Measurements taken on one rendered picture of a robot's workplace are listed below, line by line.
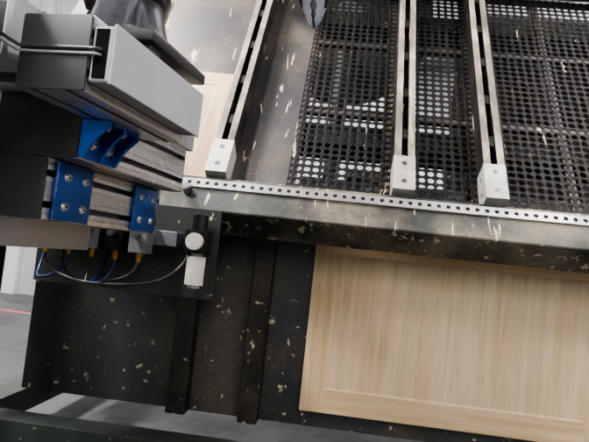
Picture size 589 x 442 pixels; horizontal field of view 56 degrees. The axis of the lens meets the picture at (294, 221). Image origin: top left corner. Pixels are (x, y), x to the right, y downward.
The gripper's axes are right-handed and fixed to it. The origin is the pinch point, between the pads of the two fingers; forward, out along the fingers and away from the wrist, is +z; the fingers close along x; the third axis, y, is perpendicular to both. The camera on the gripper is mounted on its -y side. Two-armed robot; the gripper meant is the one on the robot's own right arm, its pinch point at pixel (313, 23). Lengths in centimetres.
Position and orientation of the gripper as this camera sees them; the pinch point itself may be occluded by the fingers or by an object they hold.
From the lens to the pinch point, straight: 152.9
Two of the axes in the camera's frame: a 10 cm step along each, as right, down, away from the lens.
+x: -9.7, -0.9, 2.2
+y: 2.4, -3.8, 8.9
